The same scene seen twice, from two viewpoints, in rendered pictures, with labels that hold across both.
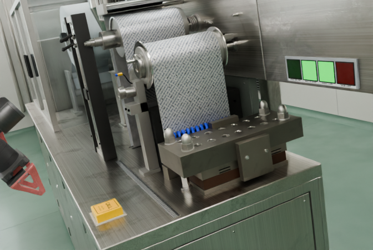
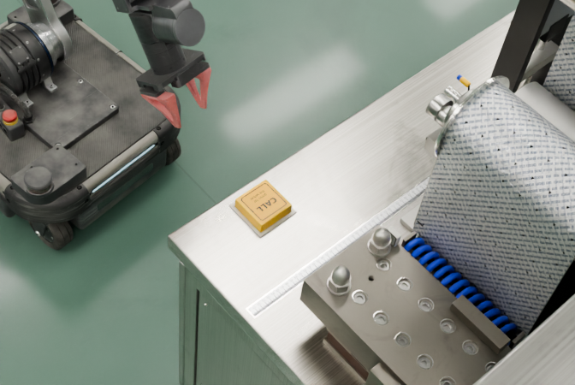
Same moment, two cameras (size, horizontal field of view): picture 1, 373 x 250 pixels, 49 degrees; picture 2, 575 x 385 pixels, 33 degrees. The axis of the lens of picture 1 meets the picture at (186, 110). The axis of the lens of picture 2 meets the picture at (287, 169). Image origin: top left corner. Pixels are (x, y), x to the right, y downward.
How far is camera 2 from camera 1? 125 cm
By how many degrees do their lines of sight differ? 64
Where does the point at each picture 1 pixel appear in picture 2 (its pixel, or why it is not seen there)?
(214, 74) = (539, 264)
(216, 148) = (352, 333)
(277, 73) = not seen: outside the picture
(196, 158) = (322, 306)
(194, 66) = (512, 218)
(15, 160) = (162, 75)
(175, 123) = (436, 234)
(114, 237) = (197, 242)
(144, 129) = not seen: hidden behind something
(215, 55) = (561, 248)
